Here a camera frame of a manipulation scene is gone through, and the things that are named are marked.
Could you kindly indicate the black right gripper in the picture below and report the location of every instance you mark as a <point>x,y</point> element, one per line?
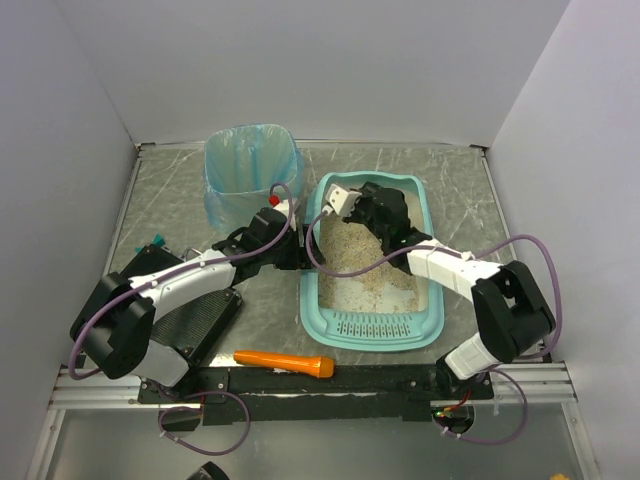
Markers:
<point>361,213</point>

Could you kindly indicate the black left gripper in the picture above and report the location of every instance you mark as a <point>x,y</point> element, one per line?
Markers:
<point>304,248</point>

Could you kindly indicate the trash bin with blue bag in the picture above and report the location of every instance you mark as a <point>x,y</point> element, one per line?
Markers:
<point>240,166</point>

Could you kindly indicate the light blue litter box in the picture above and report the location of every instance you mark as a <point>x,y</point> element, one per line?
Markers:
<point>384,310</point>

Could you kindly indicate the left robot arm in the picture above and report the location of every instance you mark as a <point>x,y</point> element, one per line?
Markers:
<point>114,328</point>

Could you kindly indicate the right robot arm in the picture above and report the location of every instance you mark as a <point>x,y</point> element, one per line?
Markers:
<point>511,312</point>

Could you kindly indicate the black ribbed case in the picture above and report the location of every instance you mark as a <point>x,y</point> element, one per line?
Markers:
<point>194,328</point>

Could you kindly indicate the orange toy microphone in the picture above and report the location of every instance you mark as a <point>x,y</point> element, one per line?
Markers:
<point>320,367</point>

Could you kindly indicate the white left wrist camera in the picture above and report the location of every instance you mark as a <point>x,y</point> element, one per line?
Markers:
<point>284,205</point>

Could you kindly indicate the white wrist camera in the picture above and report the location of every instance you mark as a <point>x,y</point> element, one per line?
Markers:
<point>340,201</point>
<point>284,205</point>

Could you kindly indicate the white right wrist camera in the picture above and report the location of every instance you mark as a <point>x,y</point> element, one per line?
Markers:
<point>340,201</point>

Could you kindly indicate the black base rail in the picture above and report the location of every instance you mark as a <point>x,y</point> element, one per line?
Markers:
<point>408,392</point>

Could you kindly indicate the aluminium frame rail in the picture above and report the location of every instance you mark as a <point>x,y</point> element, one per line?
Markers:
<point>542,383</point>

